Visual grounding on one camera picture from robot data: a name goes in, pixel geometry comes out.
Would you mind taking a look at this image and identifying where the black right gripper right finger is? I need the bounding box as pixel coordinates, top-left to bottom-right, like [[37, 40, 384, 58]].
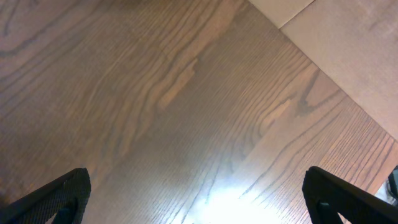
[[302, 166, 397, 224]]

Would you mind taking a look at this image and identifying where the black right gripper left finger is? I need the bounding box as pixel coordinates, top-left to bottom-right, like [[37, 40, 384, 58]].
[[1, 168, 91, 224]]

